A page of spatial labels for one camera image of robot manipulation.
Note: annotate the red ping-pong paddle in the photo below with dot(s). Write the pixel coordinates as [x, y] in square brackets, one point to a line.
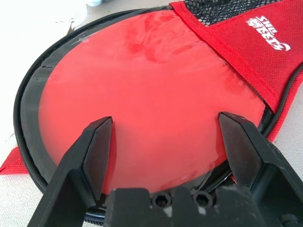
[154, 94]

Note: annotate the red black paddle case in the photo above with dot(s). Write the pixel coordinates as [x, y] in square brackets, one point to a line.
[260, 47]

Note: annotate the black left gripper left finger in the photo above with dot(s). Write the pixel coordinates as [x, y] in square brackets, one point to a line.
[78, 165]

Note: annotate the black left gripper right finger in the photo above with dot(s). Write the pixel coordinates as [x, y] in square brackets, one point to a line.
[267, 177]

